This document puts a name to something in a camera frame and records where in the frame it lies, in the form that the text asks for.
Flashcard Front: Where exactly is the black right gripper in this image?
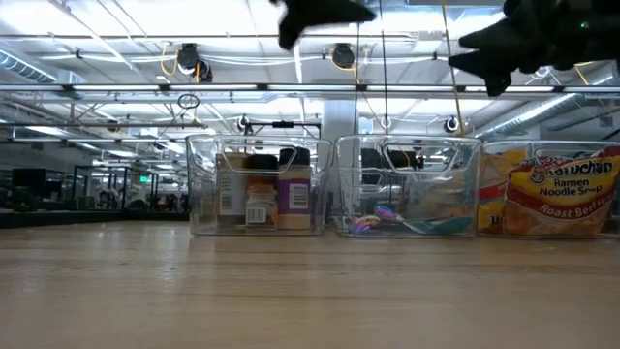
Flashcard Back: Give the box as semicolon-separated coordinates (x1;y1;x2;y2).
447;0;620;98

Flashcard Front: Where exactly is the yellow ramen packet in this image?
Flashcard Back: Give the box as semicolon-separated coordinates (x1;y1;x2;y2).
480;147;530;185

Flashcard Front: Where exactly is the red ramen packet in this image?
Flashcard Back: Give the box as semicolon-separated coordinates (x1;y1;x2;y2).
502;144;620;238

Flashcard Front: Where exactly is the teal spoon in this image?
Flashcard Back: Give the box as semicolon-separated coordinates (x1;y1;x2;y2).
416;215;475;238

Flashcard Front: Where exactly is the purple-label jar black lid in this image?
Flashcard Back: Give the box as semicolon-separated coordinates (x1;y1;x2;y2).
276;146;313;231

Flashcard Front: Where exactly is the iridescent spoon blue handle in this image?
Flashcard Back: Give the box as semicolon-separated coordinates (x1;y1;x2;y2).
373;204;430;235

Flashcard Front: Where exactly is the tan-lid spice jar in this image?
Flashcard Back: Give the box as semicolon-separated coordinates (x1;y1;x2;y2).
215;152;251;227

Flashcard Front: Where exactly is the small cork-stoppered glass jar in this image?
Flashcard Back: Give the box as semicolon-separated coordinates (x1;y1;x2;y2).
244;182;280;230

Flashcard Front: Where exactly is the purple-bowled iridescent spoon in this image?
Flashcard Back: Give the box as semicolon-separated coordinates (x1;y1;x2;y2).
349;215;384;237

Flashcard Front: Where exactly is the clear plastic bin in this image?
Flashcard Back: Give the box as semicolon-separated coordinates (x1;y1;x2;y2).
333;134;483;239
478;140;620;239
185;134;335;238

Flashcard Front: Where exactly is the black monitor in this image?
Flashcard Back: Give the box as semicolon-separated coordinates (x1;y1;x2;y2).
360;147;425;171

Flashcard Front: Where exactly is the yellow cable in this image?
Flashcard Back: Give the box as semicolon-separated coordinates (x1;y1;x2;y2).
439;0;467;138

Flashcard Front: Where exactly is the silver ventilation duct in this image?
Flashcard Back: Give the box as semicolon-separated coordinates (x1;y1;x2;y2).
474;91;587;140
0;48;88;101

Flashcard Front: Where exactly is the black cable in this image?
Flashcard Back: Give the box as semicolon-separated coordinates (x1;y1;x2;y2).
378;0;391;131

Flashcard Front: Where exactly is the long ceiling rail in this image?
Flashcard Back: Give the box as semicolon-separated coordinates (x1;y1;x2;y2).
0;81;620;94

